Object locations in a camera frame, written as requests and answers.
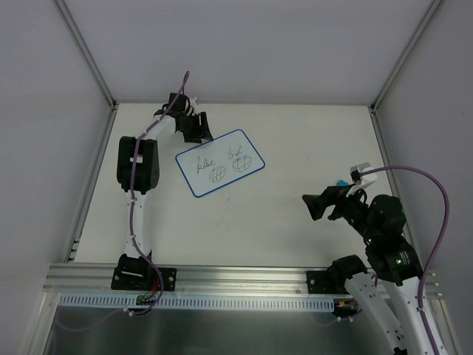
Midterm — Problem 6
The blue framed whiteboard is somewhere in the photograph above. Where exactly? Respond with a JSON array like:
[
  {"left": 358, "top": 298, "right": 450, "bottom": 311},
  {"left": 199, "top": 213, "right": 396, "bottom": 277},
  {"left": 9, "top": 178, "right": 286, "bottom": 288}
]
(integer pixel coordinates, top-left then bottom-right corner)
[{"left": 175, "top": 129, "right": 266, "bottom": 198}]

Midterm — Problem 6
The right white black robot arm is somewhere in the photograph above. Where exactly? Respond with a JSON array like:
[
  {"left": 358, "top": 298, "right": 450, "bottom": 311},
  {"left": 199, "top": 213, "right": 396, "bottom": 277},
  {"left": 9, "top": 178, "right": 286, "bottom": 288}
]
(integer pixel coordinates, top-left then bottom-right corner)
[{"left": 302, "top": 186, "right": 447, "bottom": 354}]

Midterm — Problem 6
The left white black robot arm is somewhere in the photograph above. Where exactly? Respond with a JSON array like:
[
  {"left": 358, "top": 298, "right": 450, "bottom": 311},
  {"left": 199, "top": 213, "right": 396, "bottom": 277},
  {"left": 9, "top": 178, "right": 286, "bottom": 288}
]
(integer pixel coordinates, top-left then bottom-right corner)
[{"left": 116, "top": 92, "right": 214, "bottom": 289}]

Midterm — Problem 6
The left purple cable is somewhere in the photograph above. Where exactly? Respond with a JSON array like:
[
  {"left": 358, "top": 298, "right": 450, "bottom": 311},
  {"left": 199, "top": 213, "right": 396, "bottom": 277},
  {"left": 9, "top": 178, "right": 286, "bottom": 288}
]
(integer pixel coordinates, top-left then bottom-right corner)
[{"left": 123, "top": 72, "right": 191, "bottom": 316}]

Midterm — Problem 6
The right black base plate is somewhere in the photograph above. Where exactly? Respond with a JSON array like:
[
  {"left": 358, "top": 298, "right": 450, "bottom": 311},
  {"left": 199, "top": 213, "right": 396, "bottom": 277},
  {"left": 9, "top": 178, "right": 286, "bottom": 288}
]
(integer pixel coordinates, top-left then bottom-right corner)
[{"left": 305, "top": 269, "right": 348, "bottom": 294}]

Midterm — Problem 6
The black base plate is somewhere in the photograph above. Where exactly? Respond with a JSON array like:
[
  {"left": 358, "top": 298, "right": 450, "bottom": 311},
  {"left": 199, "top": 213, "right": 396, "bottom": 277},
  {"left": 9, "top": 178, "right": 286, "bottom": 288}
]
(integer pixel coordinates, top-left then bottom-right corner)
[
  {"left": 111, "top": 263, "right": 177, "bottom": 291},
  {"left": 305, "top": 269, "right": 348, "bottom": 294}
]

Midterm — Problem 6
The white slotted cable duct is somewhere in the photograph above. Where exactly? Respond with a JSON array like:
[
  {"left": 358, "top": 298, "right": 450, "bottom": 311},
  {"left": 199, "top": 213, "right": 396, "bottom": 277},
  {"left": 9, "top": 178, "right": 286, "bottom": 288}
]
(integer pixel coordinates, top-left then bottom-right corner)
[{"left": 58, "top": 292, "right": 335, "bottom": 313}]

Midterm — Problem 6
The left aluminium corner post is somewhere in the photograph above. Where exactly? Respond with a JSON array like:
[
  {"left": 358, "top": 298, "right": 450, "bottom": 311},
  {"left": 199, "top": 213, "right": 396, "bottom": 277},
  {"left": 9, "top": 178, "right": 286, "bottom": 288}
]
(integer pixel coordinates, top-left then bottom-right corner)
[{"left": 52, "top": 0, "right": 116, "bottom": 109}]

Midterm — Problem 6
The aluminium corner post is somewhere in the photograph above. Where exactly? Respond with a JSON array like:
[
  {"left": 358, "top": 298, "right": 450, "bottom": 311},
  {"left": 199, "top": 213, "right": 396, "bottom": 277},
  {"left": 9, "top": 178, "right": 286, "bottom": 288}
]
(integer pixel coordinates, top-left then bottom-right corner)
[
  {"left": 52, "top": 0, "right": 116, "bottom": 109},
  {"left": 370, "top": 0, "right": 443, "bottom": 112}
]

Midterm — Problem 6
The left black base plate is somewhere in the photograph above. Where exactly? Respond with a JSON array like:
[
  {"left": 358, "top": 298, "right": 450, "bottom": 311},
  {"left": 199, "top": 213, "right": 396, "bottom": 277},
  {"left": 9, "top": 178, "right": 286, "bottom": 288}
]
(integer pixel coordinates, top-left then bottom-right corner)
[{"left": 111, "top": 263, "right": 177, "bottom": 291}]

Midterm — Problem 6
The aluminium mounting rail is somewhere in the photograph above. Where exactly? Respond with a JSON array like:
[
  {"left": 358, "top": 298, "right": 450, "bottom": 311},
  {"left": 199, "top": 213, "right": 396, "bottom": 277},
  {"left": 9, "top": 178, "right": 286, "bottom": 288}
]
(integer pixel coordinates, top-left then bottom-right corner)
[{"left": 42, "top": 261, "right": 444, "bottom": 300}]

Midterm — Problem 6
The right aluminium corner post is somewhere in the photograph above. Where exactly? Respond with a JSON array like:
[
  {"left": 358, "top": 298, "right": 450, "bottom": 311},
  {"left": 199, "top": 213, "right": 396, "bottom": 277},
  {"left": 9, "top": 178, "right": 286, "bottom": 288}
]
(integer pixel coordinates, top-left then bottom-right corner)
[{"left": 370, "top": 0, "right": 443, "bottom": 112}]

